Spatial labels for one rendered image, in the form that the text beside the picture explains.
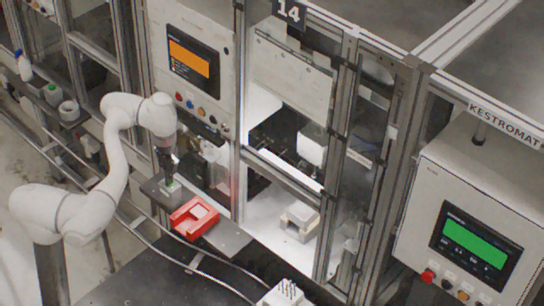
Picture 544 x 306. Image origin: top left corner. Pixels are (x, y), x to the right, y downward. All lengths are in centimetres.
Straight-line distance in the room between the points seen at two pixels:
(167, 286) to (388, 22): 150
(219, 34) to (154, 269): 116
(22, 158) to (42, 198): 237
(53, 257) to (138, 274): 72
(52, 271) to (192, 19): 94
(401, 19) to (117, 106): 108
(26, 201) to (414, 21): 126
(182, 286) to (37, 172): 178
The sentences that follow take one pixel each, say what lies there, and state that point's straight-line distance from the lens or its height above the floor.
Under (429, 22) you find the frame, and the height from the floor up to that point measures 201.
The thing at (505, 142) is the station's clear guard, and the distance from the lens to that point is 167.
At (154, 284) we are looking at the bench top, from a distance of 283.
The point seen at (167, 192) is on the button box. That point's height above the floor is 102.
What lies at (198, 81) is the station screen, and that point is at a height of 158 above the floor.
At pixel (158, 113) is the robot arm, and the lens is 238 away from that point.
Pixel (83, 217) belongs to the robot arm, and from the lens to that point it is 202.
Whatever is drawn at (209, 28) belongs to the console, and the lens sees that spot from 215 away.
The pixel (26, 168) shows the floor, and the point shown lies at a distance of 437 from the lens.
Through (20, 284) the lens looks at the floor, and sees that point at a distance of 381.
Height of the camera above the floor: 302
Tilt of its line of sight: 45 degrees down
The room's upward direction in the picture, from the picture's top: 3 degrees clockwise
